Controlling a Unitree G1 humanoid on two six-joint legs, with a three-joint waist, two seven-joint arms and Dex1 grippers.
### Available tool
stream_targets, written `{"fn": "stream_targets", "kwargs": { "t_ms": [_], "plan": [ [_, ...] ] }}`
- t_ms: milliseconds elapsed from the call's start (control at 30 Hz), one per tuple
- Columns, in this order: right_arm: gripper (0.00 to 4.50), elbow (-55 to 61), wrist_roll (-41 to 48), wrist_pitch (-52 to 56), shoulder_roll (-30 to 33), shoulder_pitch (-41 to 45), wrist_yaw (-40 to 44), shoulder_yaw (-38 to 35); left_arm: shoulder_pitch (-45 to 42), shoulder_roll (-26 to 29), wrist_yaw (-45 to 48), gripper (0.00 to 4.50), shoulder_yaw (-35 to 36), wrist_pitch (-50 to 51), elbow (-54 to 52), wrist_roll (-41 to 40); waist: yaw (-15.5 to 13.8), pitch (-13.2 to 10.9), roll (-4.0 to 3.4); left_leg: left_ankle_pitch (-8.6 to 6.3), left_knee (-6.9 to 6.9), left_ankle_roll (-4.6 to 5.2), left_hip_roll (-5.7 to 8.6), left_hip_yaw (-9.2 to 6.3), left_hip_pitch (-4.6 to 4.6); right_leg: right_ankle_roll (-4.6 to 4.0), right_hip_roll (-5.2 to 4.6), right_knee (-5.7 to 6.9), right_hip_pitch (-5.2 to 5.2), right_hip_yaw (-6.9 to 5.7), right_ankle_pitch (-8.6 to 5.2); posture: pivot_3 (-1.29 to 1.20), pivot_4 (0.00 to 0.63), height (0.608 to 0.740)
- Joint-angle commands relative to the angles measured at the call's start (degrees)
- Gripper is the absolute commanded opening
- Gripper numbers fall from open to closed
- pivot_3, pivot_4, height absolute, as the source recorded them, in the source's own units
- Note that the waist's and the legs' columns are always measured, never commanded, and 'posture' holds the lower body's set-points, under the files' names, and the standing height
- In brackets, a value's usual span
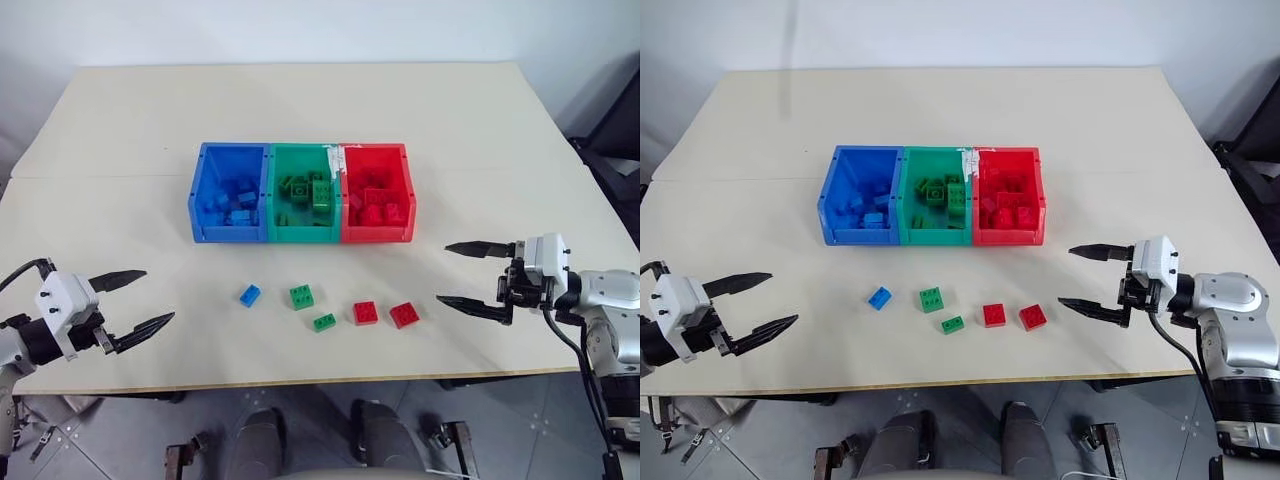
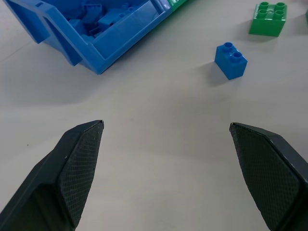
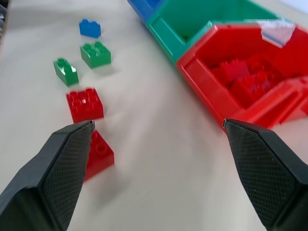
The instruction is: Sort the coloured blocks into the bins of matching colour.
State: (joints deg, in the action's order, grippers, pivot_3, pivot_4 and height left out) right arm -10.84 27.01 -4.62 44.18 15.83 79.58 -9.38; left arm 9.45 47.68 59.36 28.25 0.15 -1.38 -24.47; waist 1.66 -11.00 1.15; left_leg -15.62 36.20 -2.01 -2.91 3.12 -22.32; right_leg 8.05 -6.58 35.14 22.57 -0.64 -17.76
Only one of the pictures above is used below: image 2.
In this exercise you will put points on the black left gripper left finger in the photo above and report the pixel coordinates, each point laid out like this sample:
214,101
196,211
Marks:
60,178

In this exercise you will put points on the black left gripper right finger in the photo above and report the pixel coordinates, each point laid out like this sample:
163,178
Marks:
267,178

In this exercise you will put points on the small blue two-stud brick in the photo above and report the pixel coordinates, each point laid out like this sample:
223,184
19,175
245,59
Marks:
231,61

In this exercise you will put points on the blue plastic storage bin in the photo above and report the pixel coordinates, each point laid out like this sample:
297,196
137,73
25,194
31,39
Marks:
101,36

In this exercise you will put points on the green four-stud brick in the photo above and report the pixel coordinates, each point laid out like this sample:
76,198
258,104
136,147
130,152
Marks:
268,20

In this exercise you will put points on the blue brick in bin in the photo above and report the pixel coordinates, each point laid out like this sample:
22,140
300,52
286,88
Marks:
107,22

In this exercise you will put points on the green plastic storage bin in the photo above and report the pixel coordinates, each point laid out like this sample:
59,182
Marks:
176,3

